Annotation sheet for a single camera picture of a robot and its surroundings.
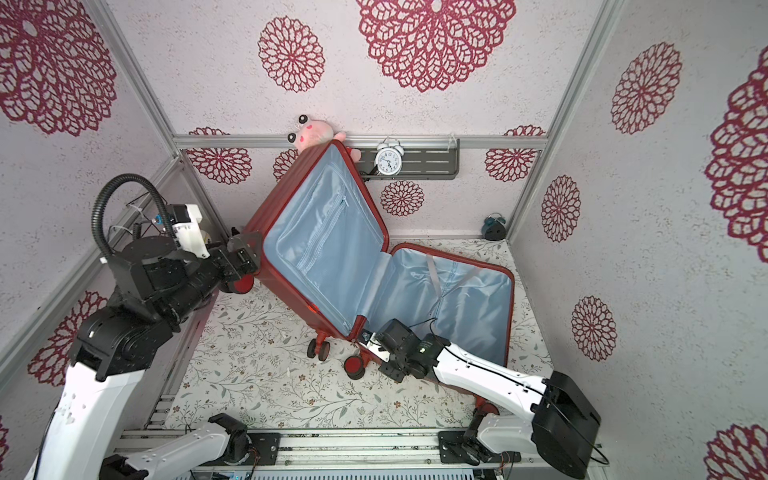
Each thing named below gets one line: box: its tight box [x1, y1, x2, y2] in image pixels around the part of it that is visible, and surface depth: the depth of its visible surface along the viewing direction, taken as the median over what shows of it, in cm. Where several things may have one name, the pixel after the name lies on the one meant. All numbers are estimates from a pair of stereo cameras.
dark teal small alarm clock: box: [481, 212, 507, 241], surface depth 120 cm
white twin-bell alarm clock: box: [374, 136, 405, 177], surface depth 92 cm
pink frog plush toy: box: [287, 114, 362, 163], surface depth 85 cm
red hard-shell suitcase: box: [232, 140, 515, 416], surface depth 85 cm
